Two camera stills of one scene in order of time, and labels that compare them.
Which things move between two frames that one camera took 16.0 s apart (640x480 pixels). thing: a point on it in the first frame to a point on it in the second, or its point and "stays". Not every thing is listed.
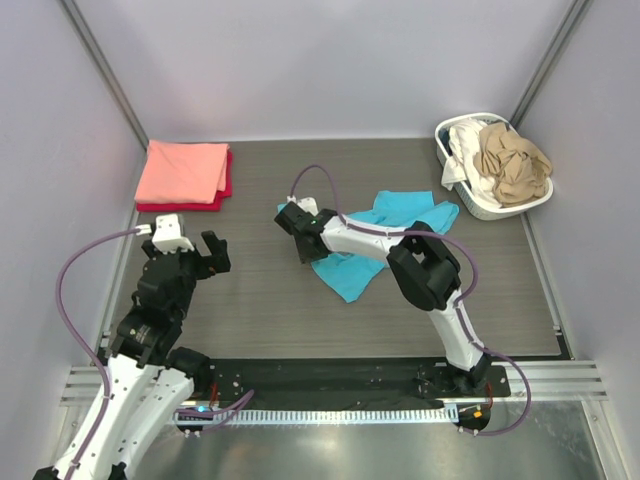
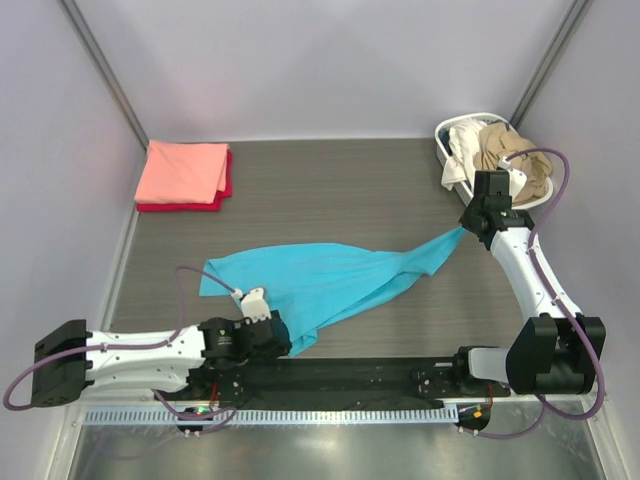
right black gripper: (306, 256) to (466, 219)
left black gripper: (217, 247) to (275, 354)
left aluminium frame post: (106, 69) stays
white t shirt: (460, 166) stays
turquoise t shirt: (397, 212) to (295, 276)
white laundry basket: (477, 209) stays
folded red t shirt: (195, 207) stays
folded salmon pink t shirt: (182, 172) stays
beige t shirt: (521, 169) stays
